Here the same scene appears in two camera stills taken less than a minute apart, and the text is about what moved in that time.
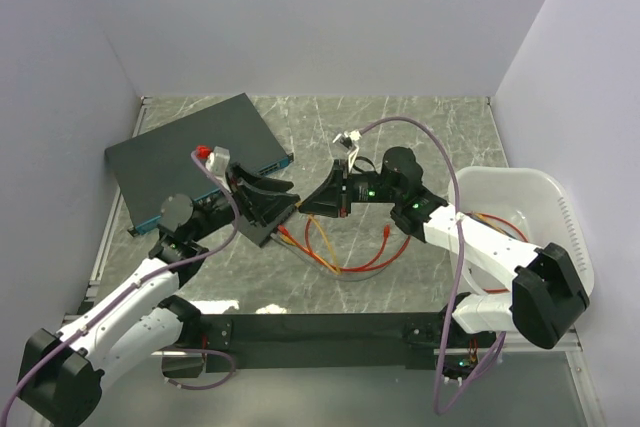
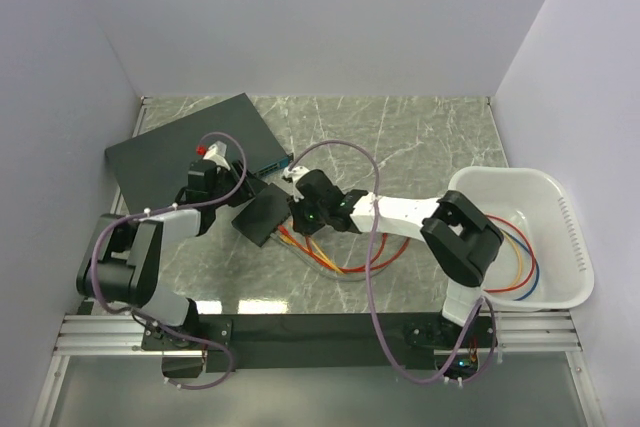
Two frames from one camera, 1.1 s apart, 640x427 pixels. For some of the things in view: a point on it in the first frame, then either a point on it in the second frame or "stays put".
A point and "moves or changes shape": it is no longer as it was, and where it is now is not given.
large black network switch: [159, 163] stays put
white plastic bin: [527, 204] stays put
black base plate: [340, 341] stays put
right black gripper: [326, 199] -> [300, 223]
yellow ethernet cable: [292, 243] moves or changes shape
